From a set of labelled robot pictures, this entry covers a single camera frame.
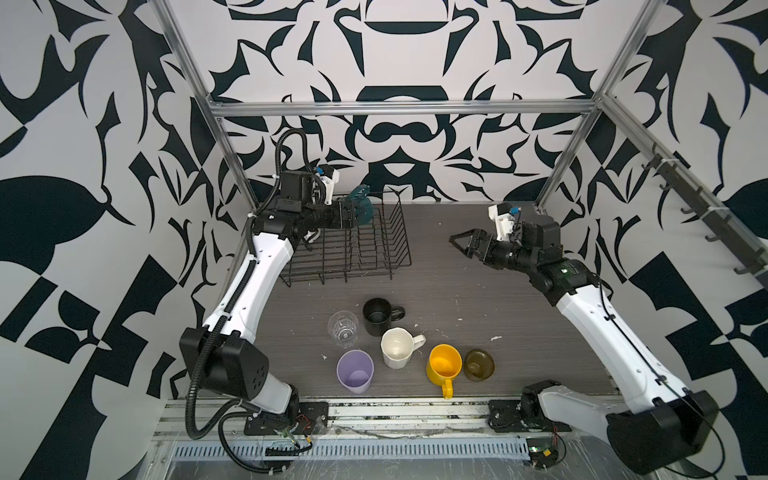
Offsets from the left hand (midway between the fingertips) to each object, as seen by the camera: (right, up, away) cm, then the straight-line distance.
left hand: (347, 203), depth 77 cm
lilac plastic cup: (+2, -44, +4) cm, 44 cm away
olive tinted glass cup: (+35, -43, +4) cm, 56 cm away
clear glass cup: (-2, -35, +11) cm, 37 cm away
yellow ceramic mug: (+26, -43, +5) cm, 50 cm away
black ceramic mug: (+8, -31, +11) cm, 34 cm away
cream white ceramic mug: (+13, -39, +6) cm, 41 cm away
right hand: (+28, -9, -5) cm, 30 cm away
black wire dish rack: (+4, -11, +28) cm, 30 cm away
